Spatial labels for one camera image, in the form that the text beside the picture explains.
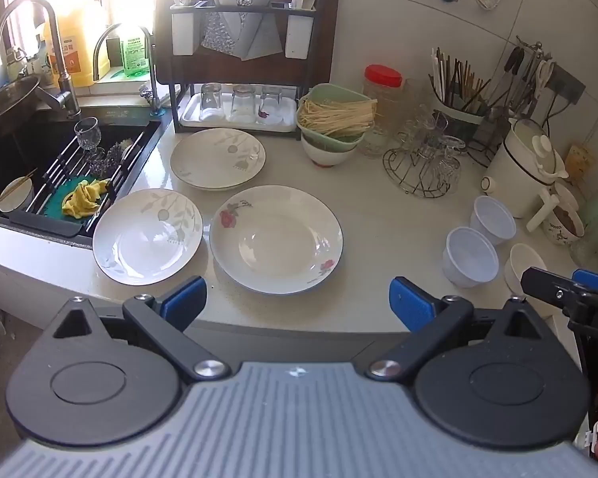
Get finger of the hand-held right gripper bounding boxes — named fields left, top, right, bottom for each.
left=521, top=266, right=595, bottom=315
left=572, top=269, right=598, bottom=294

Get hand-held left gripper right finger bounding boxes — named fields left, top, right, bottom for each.
left=368, top=275, right=546, bottom=380

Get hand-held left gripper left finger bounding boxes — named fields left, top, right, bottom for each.
left=50, top=275, right=231, bottom=383

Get plain white ceramic bowl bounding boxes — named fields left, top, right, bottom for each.
left=503, top=243, right=549, bottom=300

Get white plate grey leaf print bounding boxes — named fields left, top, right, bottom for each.
left=92, top=188, right=203, bottom=287

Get translucent white plastic bowl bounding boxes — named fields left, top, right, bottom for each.
left=442, top=226, right=500, bottom=290
left=470, top=195, right=517, bottom=247

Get white plate pink flower print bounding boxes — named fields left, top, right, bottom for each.
left=209, top=185, right=344, bottom=296

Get white plate grey flower print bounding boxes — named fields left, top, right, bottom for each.
left=170, top=128, right=267, bottom=192

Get floral mug brown contents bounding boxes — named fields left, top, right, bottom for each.
left=542, top=203, right=586, bottom=246

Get white electric cooking pot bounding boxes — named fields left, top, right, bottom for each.
left=481, top=118, right=570, bottom=232

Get yellow sponge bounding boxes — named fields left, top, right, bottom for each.
left=564, top=144, right=595, bottom=183

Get yellow cloth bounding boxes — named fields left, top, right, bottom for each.
left=61, top=178, right=113, bottom=219

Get teal silicone mat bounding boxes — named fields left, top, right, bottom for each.
left=46, top=179, right=104, bottom=221

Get steel wool scrubber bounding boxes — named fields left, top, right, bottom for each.
left=86, top=143, right=126, bottom=178

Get white bowl red base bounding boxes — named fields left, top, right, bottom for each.
left=300, top=132, right=360, bottom=168

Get cluster of crystal glasses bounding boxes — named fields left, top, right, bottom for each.
left=396, top=104, right=466, bottom=185

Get green chopstick holder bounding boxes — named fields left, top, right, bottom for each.
left=431, top=94, right=488, bottom=156

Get black sink drain rack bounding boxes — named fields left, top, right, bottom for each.
left=9, top=129, right=146, bottom=238

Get white drip tray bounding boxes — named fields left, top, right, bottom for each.
left=179, top=92, right=299, bottom=129

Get green plastic colander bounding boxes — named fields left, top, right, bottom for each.
left=296, top=83, right=380, bottom=153

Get crystal wine glass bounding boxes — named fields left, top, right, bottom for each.
left=74, top=117, right=103, bottom=153

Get white bowl in sink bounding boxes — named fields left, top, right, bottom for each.
left=0, top=178, right=35, bottom=214

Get dry yellow noodles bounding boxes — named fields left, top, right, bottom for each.
left=299, top=98, right=378, bottom=138

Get clear drinking glass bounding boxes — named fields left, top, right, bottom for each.
left=199, top=83, right=224, bottom=121
left=259, top=86, right=285, bottom=123
left=230, top=84, right=258, bottom=123

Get bowl with chopsticks in sink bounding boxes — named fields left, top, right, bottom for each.
left=0, top=172, right=39, bottom=212

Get wooden chopstick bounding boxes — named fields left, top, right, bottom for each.
left=0, top=168, right=37, bottom=209

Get hanging kitchen utensils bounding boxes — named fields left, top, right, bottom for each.
left=488, top=42, right=559, bottom=120

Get small steel faucet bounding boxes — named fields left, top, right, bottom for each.
left=92, top=23, right=161, bottom=111

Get bundle of chopsticks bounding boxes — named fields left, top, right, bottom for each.
left=430, top=47, right=492, bottom=110

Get black kitchen sink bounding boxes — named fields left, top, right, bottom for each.
left=0, top=104, right=163, bottom=251

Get clear jar red lid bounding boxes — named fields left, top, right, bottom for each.
left=363, top=64, right=405, bottom=157

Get green dish soap bottle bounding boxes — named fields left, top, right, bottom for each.
left=121, top=25, right=153, bottom=80

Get white cutlery holder cup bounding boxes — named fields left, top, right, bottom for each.
left=285, top=14, right=314, bottom=59
left=172, top=12, right=201, bottom=56

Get steel pan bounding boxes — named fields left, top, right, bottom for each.
left=0, top=74, right=44, bottom=128

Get dark brown cutting board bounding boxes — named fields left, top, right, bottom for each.
left=154, top=0, right=341, bottom=86

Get tall steel faucet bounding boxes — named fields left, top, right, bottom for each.
left=0, top=0, right=81, bottom=120

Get embossed silver foil sheet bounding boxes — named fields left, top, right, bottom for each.
left=201, top=0, right=285, bottom=61

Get black metal dish rack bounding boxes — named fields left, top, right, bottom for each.
left=168, top=0, right=326, bottom=134

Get metal wire glass rack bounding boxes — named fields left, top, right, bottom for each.
left=383, top=132, right=466, bottom=197

